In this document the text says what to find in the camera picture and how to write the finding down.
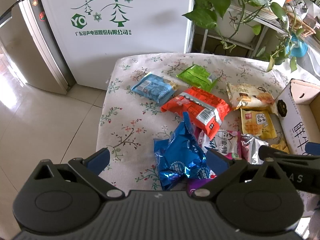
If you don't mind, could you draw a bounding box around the silver foil snack bag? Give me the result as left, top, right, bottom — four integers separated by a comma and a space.
240, 134, 269, 165

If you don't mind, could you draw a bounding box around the golden yellow snack pack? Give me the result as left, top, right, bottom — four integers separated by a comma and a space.
271, 139, 290, 154

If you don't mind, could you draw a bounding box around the pink white snack bag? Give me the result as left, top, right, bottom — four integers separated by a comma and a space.
197, 129, 242, 159

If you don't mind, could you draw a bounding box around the yellow waffle snack pack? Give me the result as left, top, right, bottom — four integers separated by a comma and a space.
241, 109, 277, 140

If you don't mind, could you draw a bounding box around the purple snack bag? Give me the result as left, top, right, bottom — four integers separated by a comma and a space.
186, 179, 212, 196

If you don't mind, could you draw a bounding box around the dark blue foil snack bag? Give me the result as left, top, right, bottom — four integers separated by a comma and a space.
153, 112, 217, 191

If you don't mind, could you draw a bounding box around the cardboard milk box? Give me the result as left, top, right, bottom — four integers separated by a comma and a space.
276, 79, 319, 155

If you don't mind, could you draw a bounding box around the cream bread snack bag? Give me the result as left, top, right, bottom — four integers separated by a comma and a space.
226, 82, 274, 110

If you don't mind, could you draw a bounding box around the orange red snack bag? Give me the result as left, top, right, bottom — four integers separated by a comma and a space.
161, 87, 232, 140

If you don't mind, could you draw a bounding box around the green snack pack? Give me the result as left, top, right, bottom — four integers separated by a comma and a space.
176, 64, 218, 93

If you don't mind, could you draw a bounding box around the light blue cookie pack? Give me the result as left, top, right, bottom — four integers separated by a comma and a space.
131, 73, 178, 106

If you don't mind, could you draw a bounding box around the floral tablecloth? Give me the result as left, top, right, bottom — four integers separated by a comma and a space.
95, 52, 320, 193

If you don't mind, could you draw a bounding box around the blue tape dispenser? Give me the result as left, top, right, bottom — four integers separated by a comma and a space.
286, 34, 308, 57

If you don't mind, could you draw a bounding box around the white plant stand shelf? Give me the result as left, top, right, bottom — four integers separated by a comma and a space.
200, 4, 287, 58

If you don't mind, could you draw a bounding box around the white square planter pot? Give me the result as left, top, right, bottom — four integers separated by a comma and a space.
217, 4, 263, 46

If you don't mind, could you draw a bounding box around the wicker basket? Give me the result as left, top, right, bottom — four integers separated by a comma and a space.
285, 3, 319, 38

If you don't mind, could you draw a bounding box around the white refrigerator with logo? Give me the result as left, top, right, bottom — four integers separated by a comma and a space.
19, 0, 194, 89

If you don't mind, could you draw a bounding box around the pothos plant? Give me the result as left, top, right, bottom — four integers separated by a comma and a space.
184, 0, 319, 71

